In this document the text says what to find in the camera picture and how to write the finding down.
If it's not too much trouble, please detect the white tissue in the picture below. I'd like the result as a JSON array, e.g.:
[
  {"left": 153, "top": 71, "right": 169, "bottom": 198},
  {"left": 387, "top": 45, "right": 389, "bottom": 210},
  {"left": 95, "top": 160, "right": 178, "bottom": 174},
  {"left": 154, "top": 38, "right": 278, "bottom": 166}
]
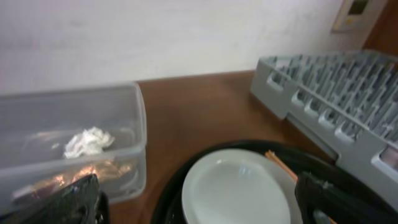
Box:
[{"left": 63, "top": 126, "right": 115, "bottom": 159}]

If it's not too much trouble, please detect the brown gold snack wrapper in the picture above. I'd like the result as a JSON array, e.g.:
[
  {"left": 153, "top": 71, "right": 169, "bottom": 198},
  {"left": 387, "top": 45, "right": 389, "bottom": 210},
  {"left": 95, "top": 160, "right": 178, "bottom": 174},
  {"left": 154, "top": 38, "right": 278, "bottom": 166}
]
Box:
[{"left": 11, "top": 159, "right": 137, "bottom": 204}]

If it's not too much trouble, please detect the wooden chopstick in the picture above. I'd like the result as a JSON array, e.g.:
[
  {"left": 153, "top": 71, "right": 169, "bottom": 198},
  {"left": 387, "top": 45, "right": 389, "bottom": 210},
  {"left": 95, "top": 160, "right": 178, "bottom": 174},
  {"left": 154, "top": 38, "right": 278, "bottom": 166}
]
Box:
[{"left": 264, "top": 150, "right": 336, "bottom": 224}]

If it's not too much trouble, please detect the grey dishwasher rack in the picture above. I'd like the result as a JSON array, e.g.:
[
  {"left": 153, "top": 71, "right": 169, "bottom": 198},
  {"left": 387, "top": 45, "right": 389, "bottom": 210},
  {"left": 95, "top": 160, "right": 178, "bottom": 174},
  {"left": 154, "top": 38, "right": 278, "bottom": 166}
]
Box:
[{"left": 250, "top": 50, "right": 397, "bottom": 207}]

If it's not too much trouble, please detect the wall thermostat panel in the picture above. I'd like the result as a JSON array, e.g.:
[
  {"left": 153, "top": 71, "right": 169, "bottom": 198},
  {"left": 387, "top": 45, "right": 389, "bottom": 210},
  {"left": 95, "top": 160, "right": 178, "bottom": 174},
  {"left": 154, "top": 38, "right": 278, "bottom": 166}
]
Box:
[{"left": 331, "top": 0, "right": 390, "bottom": 34}]

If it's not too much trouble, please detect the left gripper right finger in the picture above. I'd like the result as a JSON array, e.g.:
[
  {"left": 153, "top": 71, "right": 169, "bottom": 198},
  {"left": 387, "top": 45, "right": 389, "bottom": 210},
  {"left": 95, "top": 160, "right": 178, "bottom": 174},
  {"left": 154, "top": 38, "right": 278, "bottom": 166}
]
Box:
[{"left": 295, "top": 172, "right": 397, "bottom": 223}]

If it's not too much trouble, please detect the round black serving tray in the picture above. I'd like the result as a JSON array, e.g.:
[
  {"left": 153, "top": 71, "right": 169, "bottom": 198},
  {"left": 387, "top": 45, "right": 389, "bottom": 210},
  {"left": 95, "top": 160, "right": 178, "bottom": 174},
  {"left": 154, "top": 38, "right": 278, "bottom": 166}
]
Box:
[{"left": 151, "top": 139, "right": 397, "bottom": 223}]

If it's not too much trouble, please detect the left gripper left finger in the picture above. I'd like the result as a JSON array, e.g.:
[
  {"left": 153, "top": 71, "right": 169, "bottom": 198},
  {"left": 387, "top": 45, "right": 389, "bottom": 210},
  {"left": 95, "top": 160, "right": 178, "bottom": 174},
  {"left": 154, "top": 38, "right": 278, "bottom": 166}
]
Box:
[{"left": 1, "top": 174, "right": 109, "bottom": 224}]

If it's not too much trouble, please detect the grey round plate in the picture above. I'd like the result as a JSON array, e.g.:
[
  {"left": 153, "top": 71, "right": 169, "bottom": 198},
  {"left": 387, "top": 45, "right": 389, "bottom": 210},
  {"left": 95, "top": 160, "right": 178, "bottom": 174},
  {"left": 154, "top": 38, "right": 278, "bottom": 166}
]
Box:
[{"left": 181, "top": 149, "right": 303, "bottom": 224}]

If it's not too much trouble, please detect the clear plastic storage bin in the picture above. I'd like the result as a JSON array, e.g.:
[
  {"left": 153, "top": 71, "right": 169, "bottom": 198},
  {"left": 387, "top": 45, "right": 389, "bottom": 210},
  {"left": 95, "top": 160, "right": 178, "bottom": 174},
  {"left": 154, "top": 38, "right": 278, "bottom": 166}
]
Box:
[{"left": 1, "top": 82, "right": 147, "bottom": 215}]

